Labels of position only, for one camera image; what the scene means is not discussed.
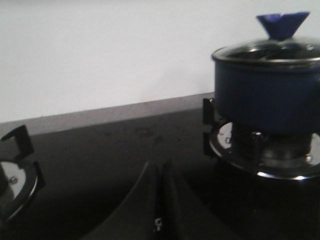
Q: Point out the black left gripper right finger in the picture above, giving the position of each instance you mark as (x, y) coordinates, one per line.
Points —
(186, 217)

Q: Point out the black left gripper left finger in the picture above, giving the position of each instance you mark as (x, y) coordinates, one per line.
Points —
(134, 218)

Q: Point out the left burner with pot support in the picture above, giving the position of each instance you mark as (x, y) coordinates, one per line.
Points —
(20, 178)

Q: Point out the burner with pot support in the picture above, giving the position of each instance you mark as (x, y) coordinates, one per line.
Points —
(20, 178)
(275, 156)

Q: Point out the right burner with pot support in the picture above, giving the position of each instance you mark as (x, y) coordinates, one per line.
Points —
(275, 156)

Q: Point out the dark blue cooking pot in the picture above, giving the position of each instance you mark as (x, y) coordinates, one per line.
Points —
(272, 99)

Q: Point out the black glass gas stove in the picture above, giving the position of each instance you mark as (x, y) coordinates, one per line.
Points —
(89, 171)

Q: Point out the glass lid with blue knob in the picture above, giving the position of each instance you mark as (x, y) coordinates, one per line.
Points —
(281, 49)

